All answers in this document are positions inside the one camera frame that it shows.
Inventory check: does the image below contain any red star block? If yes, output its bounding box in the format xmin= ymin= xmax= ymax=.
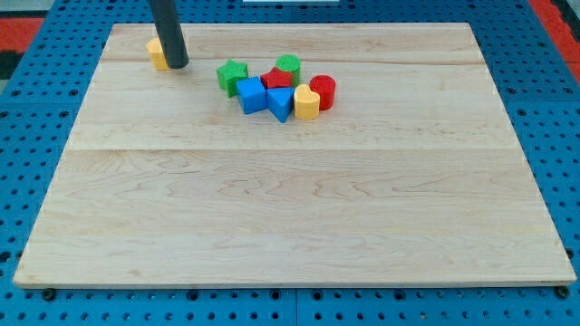
xmin=260 ymin=67 xmax=293 ymax=89

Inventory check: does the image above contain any green star block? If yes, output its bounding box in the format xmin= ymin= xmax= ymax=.
xmin=216 ymin=59 xmax=248 ymax=97

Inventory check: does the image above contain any yellow heart block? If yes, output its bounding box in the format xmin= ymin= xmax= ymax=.
xmin=294 ymin=84 xmax=320 ymax=120

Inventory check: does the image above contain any blue triangle block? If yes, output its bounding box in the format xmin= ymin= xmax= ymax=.
xmin=266 ymin=87 xmax=295 ymax=123

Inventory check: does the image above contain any blue cube block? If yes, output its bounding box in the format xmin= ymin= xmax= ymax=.
xmin=236 ymin=77 xmax=266 ymax=114

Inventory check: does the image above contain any red cylinder block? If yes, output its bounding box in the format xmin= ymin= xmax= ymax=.
xmin=309 ymin=75 xmax=336 ymax=110

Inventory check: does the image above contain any green cylinder block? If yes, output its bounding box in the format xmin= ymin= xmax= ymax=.
xmin=275 ymin=54 xmax=302 ymax=86

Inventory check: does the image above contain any light wooden board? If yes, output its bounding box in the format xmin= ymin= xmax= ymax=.
xmin=14 ymin=23 xmax=576 ymax=289

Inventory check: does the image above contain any yellow block behind rod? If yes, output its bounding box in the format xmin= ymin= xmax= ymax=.
xmin=146 ymin=37 xmax=169 ymax=71

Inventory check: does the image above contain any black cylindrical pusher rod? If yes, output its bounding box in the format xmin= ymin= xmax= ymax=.
xmin=148 ymin=0 xmax=189 ymax=69

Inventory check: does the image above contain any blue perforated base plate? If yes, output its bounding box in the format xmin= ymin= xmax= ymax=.
xmin=1 ymin=0 xmax=579 ymax=325

